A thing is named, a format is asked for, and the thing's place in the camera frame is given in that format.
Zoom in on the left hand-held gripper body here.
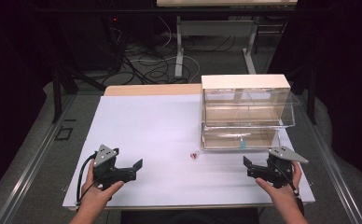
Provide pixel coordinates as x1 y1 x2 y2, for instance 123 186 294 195
91 144 138 191

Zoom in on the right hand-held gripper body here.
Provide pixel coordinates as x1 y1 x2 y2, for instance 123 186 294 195
246 146 310 189

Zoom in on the person's right hand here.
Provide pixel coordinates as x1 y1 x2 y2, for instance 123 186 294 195
255 161 303 203

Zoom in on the person's left hand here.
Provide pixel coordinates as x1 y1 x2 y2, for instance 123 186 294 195
80 160 125 213

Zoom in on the clear acrylic drawer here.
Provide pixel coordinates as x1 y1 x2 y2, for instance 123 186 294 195
201 126 284 151
202 88 302 129

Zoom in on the black wrist watch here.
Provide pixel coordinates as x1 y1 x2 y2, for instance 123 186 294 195
293 189 305 216

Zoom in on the white table mat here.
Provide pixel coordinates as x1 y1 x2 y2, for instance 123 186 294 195
62 93 316 210

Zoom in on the person's dark lap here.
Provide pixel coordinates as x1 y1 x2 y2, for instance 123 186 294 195
119 207 260 224

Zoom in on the wooden table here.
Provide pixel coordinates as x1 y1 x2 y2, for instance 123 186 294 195
103 83 203 97

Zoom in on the clear acrylic drawer cabinet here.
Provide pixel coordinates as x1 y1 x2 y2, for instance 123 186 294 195
200 73 302 152

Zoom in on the black metal stand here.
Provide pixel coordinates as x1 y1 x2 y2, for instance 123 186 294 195
51 60 107 124

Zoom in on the black computer tower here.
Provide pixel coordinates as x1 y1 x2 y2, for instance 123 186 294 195
73 15 125 72

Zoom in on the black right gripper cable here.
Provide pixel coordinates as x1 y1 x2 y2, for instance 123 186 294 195
271 161 299 194

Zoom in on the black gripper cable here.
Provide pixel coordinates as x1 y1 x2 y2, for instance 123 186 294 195
76 151 99 207
271 161 299 194

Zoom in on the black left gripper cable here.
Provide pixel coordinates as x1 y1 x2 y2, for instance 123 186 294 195
76 151 99 207

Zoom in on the aluminium floor rail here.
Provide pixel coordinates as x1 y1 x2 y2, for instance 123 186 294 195
289 81 362 224
0 93 77 224

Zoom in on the tangle of floor cables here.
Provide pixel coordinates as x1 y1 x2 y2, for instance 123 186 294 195
107 15 236 86

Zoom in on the white metal desk frame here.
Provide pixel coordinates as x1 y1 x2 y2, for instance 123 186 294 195
174 15 261 78

